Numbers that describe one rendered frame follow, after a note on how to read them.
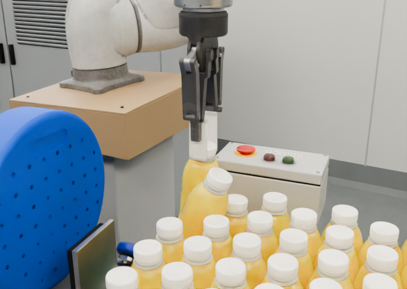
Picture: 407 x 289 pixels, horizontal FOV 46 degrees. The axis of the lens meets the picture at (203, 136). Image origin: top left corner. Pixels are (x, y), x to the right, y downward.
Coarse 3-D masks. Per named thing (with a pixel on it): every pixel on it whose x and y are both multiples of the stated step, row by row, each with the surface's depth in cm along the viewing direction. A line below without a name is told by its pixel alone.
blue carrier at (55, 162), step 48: (0, 144) 63; (48, 144) 71; (96, 144) 82; (0, 192) 62; (48, 192) 71; (96, 192) 84; (0, 240) 63; (48, 240) 73; (0, 288) 65; (48, 288) 74
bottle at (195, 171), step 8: (192, 160) 80; (208, 160) 79; (216, 160) 81; (184, 168) 81; (192, 168) 79; (200, 168) 78; (208, 168) 79; (184, 176) 80; (192, 176) 79; (200, 176) 78; (184, 184) 81; (192, 184) 79; (184, 192) 81; (184, 200) 81
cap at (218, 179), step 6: (216, 168) 74; (210, 174) 72; (216, 174) 72; (222, 174) 73; (228, 174) 74; (210, 180) 72; (216, 180) 71; (222, 180) 72; (228, 180) 72; (210, 186) 72; (216, 186) 71; (222, 186) 71; (228, 186) 72
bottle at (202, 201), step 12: (204, 180) 74; (192, 192) 74; (204, 192) 72; (216, 192) 72; (192, 204) 73; (204, 204) 72; (216, 204) 72; (180, 216) 76; (192, 216) 73; (204, 216) 73; (192, 228) 74
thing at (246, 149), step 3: (237, 147) 91; (240, 147) 91; (243, 147) 90; (246, 147) 90; (249, 147) 90; (252, 147) 91; (237, 150) 90; (240, 150) 89; (243, 150) 89; (246, 150) 89; (249, 150) 89; (252, 150) 89; (255, 150) 90; (243, 153) 90; (246, 153) 90; (249, 153) 90
